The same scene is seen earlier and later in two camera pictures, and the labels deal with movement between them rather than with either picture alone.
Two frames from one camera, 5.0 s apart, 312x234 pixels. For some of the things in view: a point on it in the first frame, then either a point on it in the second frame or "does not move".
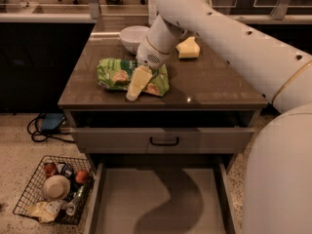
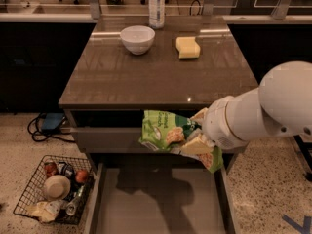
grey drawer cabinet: x=164 y=138 does not move
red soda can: x=50 y=169 does not move
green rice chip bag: x=116 y=73 to x=167 y=133
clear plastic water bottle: x=152 y=3 does not move
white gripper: x=148 y=55 to x=218 y=123
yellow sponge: x=188 y=49 does not move
